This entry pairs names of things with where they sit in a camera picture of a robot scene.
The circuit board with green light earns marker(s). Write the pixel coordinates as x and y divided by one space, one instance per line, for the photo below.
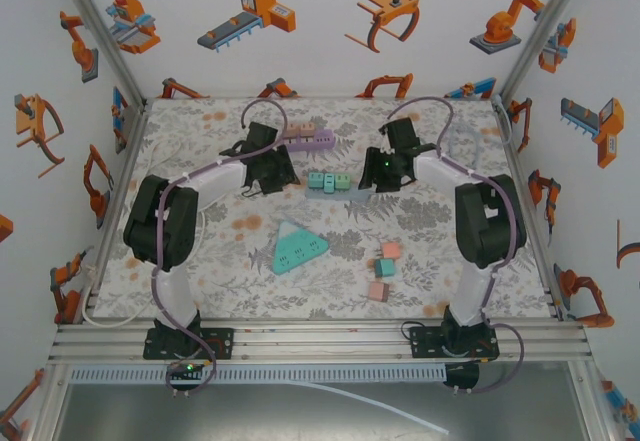
186 370

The purple power strip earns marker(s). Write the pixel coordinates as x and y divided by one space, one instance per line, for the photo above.
320 139

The teal triangular power strip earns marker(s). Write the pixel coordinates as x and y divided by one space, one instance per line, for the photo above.
300 253

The light pink plug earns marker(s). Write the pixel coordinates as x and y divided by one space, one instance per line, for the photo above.
378 291

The metal sheet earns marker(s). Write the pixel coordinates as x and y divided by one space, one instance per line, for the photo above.
250 416

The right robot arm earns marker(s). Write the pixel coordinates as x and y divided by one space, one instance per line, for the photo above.
490 226

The floral table mat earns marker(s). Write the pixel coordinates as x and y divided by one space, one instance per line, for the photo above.
320 301

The salmon plug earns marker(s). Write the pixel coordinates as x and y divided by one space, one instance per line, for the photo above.
390 250

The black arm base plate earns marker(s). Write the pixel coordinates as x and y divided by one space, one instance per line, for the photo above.
422 343
222 343

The aluminium lower rail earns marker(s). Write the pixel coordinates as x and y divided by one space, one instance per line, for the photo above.
47 406
592 406

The aluminium side rail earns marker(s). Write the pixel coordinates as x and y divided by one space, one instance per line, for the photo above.
513 151
128 161

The aluminium corner post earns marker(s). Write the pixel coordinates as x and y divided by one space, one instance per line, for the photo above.
544 26
100 26

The dusty pink plug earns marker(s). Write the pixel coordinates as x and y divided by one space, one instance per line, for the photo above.
306 129
293 129

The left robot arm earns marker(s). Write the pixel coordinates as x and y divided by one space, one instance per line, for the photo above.
145 221

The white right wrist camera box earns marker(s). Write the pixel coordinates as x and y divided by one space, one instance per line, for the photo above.
386 151

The green plug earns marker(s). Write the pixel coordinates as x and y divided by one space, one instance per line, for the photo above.
343 181

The blue-grey power strip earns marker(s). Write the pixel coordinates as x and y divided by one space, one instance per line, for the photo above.
350 195

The black connector box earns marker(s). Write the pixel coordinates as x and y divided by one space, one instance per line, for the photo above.
462 376

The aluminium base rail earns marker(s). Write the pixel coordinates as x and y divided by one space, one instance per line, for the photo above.
320 346

